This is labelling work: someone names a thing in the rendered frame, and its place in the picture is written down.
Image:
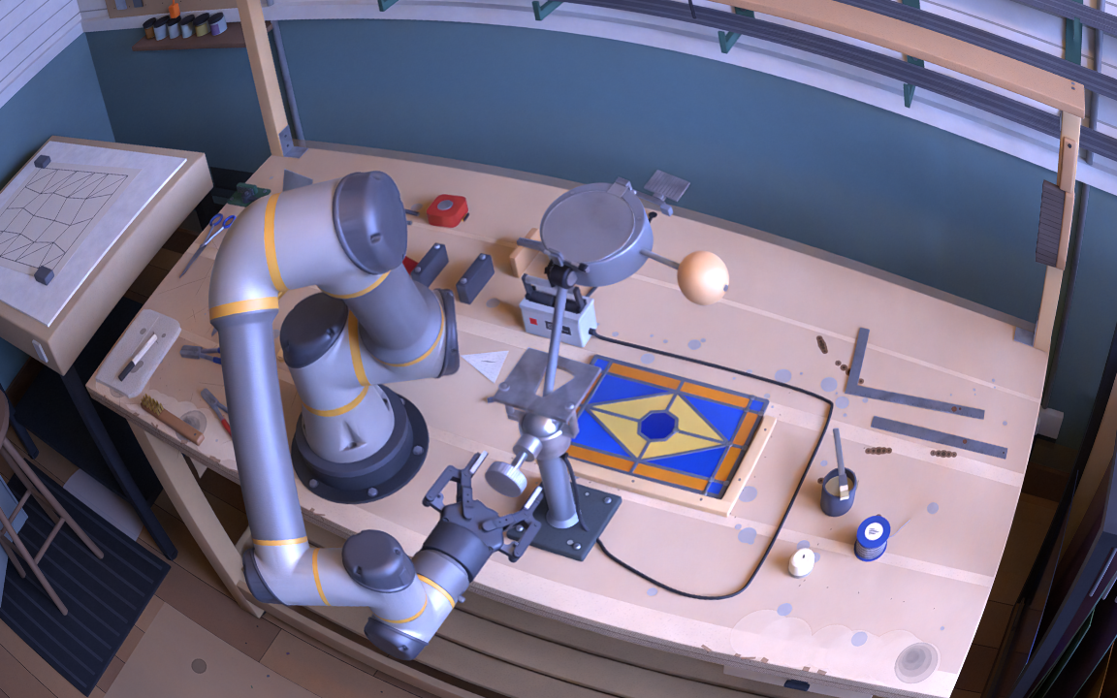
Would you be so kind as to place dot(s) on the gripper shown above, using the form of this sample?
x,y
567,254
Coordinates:
x,y
466,548

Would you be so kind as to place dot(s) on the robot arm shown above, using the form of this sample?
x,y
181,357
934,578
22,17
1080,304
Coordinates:
x,y
248,407

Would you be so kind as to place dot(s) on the grey clamp knob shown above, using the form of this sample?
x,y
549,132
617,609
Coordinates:
x,y
506,476

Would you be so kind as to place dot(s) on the blue yellow leaded glass panel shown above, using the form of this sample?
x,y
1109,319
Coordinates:
x,y
665,427

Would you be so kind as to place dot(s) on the wooden panel board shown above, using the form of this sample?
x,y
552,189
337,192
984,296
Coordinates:
x,y
750,465

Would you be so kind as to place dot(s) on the grey round lamp cover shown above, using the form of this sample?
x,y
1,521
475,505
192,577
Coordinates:
x,y
590,217

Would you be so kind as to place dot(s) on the grey blue pliers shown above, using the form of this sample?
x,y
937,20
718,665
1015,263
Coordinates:
x,y
200,353

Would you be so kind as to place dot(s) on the grey metal plate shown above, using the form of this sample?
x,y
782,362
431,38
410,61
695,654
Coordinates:
x,y
525,383

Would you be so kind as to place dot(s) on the white glass triangle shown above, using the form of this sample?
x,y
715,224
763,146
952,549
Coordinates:
x,y
487,364

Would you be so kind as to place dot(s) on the grey control box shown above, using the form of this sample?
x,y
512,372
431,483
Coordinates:
x,y
573,318

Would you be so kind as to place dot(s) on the dark grey block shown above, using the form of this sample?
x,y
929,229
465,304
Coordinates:
x,y
474,278
430,264

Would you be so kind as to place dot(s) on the small wooden block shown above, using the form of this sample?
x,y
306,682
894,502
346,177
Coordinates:
x,y
521,258

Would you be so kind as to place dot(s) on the red tape measure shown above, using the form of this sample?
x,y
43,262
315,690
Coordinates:
x,y
447,209

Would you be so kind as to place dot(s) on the wooden ball counterweight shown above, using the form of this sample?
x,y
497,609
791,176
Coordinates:
x,y
703,277

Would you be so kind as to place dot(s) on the small white lump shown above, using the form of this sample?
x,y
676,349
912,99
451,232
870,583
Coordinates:
x,y
801,561

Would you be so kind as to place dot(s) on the wooden brush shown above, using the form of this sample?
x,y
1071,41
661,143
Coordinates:
x,y
171,419

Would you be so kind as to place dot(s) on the dark cup with brush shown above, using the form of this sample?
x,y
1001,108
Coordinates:
x,y
838,492

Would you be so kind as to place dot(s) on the grey tray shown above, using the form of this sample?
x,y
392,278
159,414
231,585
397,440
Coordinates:
x,y
159,334

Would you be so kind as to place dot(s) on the small grey square plate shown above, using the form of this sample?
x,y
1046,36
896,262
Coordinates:
x,y
667,184

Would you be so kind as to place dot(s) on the grey triangle piece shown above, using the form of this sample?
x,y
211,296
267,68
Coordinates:
x,y
296,180

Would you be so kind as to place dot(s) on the blue spool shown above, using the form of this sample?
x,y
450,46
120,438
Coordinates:
x,y
872,539

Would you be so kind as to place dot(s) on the green tool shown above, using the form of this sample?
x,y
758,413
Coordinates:
x,y
250,193

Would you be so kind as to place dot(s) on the dark floor mat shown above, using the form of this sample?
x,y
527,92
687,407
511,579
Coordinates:
x,y
93,601

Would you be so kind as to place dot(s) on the grey steel square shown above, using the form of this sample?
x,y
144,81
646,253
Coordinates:
x,y
908,397

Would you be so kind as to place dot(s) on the grey round disc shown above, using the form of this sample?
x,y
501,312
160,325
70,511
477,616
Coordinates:
x,y
915,661

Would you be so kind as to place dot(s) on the grey steel strip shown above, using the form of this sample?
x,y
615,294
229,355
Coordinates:
x,y
939,437

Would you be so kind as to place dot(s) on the wooden light table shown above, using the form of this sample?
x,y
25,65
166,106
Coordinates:
x,y
74,242

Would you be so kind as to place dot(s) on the dark glass sheet rack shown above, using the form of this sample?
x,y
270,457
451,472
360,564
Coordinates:
x,y
1116,504

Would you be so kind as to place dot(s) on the wall shelf with jars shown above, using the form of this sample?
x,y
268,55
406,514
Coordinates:
x,y
185,27

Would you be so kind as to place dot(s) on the wooden bench frame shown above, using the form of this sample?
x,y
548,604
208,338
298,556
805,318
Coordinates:
x,y
908,48

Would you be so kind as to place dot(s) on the wall rail rack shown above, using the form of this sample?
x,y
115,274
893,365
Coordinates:
x,y
985,92

